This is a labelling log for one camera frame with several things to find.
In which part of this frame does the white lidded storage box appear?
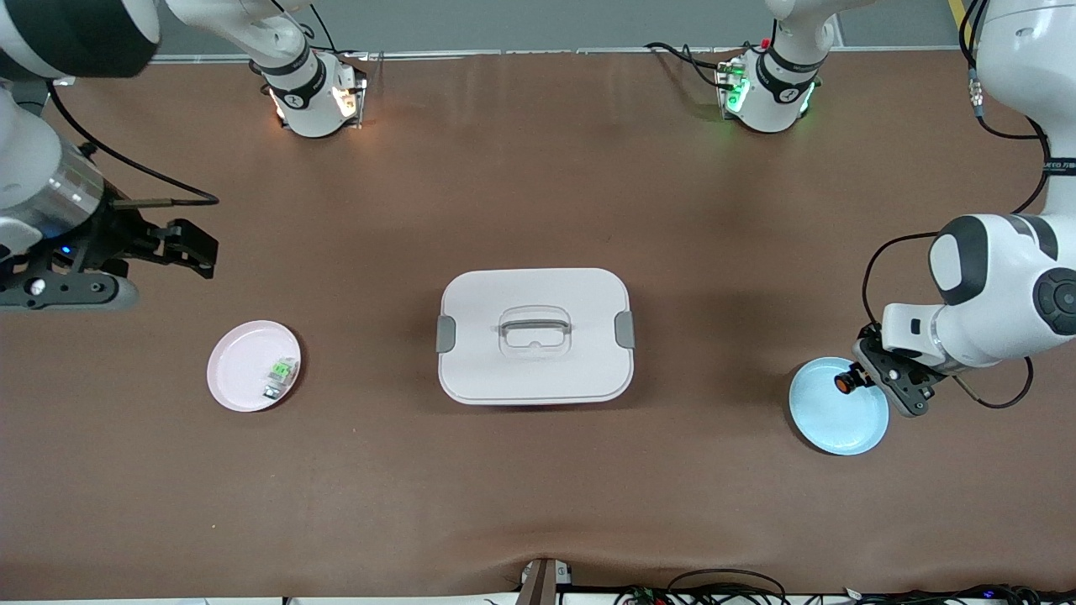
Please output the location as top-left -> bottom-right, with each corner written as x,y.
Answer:
436,268 -> 636,406

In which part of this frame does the light blue round plate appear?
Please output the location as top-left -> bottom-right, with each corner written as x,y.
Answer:
789,357 -> 889,456

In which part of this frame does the pink round plate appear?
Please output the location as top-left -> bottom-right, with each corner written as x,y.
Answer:
207,320 -> 302,413

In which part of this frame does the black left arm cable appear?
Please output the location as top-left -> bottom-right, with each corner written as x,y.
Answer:
862,0 -> 1053,410

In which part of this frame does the black cable bundle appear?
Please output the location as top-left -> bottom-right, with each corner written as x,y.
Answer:
841,583 -> 1076,605

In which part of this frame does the black looped cable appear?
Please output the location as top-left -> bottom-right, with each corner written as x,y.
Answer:
666,569 -> 789,604

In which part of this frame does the black right base cable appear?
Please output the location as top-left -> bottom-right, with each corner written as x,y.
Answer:
277,0 -> 371,58

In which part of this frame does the black base cable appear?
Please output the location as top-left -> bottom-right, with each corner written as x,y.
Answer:
644,40 -> 741,92
277,0 -> 371,58

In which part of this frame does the black left base cable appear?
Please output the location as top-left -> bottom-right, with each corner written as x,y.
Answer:
644,40 -> 741,92

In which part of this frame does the metal table edge bracket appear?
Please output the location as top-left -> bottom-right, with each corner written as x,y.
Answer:
517,558 -> 574,605

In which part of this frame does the silver table edge rail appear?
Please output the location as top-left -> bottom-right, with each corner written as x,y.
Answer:
156,47 -> 968,65

